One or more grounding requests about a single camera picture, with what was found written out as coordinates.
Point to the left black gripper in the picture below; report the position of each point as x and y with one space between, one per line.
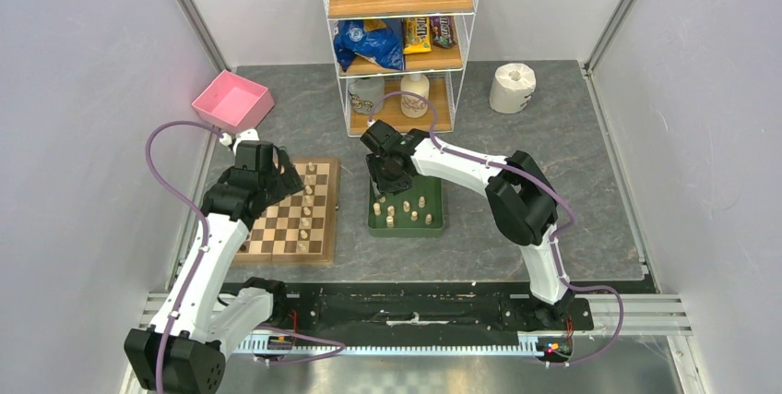
288 183

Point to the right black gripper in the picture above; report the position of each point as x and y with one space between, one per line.
380 183

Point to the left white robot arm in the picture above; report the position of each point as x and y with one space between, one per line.
186 346

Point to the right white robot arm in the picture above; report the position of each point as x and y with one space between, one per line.
523 203

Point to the wooden chess board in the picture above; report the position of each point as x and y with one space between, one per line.
276 233

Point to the green metal tray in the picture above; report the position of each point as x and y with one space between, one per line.
429 187

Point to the white patterned bottle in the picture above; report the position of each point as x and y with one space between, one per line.
413 101

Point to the grey patterned mug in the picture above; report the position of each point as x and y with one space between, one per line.
365 93

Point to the pink plastic bin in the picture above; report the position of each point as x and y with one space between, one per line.
233 103

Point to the blue snack bag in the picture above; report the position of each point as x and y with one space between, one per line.
379 41

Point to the yellow candy bag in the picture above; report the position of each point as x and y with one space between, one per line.
418 38

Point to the brown candy bag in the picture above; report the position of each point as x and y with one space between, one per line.
443 31

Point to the white toilet paper roll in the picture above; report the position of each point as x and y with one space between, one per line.
512 87

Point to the white wire wooden shelf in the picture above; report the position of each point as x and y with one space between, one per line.
445 68

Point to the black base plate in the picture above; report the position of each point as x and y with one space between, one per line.
502 305

